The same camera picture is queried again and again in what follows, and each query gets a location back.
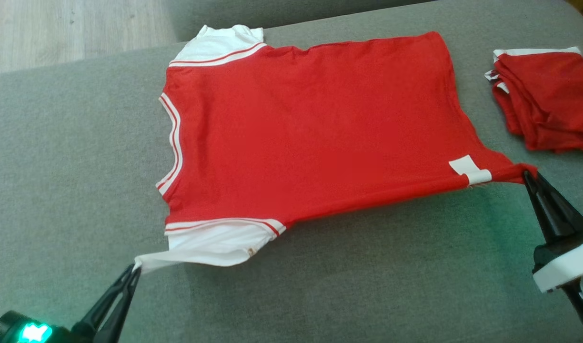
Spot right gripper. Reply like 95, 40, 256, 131
523, 170, 583, 293

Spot red basketball jersey white sleeves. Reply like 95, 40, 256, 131
133, 24, 540, 274

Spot grey fabric sofa seat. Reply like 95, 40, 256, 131
0, 0, 583, 343

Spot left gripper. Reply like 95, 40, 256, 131
0, 264, 143, 343

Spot red shorts white waistband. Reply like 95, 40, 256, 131
484, 46, 583, 154

